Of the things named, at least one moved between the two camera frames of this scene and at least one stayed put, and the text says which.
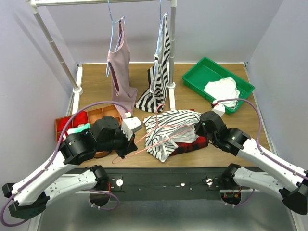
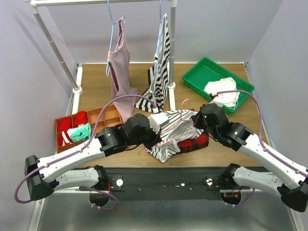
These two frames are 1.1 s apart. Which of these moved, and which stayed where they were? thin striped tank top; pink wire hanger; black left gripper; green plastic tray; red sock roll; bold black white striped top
Moved: pink wire hanger; black left gripper
Stayed: thin striped tank top; bold black white striped top; red sock roll; green plastic tray
